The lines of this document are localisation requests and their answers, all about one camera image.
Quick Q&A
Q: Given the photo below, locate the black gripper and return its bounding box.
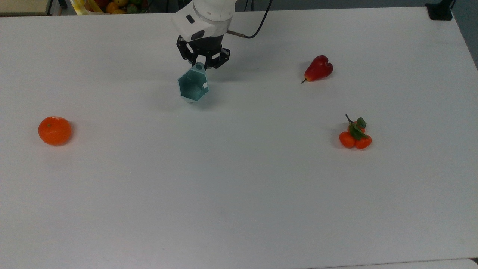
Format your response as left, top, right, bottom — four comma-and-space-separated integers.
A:
176, 35, 231, 70

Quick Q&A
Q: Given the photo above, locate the red fruit in bag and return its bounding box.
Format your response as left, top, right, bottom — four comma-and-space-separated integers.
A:
85, 0, 110, 12

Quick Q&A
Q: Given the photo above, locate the wooden furniture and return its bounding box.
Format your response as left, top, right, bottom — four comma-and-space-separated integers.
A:
0, 0, 53, 17

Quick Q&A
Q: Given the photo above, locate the red pear-shaped fruit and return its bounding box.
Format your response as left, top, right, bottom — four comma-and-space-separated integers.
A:
301, 55, 334, 84

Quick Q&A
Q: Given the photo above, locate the black clamp mount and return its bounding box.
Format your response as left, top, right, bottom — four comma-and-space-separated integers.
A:
425, 0, 455, 21

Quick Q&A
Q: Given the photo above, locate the small oranges cluster with leaves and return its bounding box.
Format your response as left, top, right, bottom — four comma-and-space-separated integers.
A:
339, 114, 372, 150

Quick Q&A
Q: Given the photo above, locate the black cable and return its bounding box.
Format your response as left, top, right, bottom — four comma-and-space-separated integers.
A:
226, 0, 274, 39

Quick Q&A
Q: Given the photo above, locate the orange mandarin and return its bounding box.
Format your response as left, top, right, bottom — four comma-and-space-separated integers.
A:
38, 116, 72, 146

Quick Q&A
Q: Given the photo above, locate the teal faceted mug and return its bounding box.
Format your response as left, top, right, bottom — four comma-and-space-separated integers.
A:
177, 62, 210, 103

